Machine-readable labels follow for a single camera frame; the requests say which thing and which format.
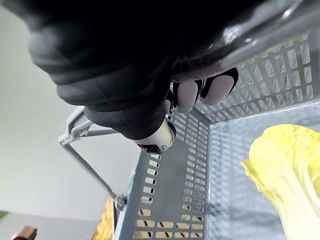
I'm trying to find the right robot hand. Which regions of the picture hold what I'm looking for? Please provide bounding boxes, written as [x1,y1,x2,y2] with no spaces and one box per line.
[0,0,266,154]

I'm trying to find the grey plastic shopping basket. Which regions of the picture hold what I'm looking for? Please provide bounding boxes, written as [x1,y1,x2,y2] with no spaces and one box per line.
[58,0,320,240]

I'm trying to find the brown wooden block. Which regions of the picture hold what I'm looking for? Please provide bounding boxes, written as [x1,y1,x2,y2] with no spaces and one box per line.
[15,225,38,240]

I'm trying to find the yellow napa cabbage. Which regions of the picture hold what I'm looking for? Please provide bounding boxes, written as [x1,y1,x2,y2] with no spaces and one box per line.
[239,124,320,240]

